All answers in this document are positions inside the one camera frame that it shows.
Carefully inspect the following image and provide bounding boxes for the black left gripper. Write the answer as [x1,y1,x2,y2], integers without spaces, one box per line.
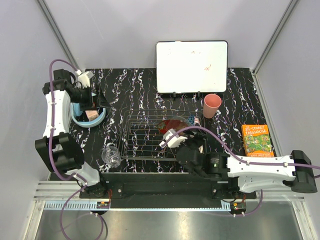
[70,83,110,111]

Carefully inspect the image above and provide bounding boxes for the blue geometric patterned bowl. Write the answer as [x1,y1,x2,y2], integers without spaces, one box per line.
[187,115,201,127]

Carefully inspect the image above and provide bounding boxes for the red floral plate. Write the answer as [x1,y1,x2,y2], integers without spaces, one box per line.
[157,119,189,135]

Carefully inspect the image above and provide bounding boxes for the brown checkered patterned bowl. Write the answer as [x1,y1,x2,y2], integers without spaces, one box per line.
[198,144,204,154]

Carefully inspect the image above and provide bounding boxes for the clear glass bowl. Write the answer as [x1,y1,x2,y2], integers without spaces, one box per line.
[159,116,192,134]

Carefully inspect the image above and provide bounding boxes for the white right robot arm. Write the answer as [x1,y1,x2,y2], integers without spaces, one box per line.
[159,126,319,199]

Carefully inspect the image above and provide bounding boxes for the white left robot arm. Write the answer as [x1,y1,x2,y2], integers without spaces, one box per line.
[35,69,110,198]

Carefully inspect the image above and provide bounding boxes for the light blue headphones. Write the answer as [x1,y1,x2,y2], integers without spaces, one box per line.
[70,91,108,128]

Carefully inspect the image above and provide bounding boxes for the orange treehouse book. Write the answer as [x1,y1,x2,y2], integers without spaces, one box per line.
[241,124,275,158]

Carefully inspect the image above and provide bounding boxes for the clear faceted glass tumbler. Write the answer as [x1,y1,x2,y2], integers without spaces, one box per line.
[101,146,122,168]

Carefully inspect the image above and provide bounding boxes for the pink plastic cup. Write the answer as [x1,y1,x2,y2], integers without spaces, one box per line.
[203,93,222,119]

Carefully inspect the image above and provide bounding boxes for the white dry-erase board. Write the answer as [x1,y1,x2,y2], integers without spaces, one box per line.
[156,40,228,94]

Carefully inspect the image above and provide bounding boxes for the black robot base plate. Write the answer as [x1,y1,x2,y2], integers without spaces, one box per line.
[79,172,258,210]

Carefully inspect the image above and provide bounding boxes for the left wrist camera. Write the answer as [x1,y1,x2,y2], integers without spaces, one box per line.
[53,69,76,84]

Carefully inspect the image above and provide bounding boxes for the black wire dish rack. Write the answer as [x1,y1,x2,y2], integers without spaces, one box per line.
[118,109,205,161]

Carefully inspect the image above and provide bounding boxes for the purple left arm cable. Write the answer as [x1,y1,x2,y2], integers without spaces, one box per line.
[48,59,108,240]

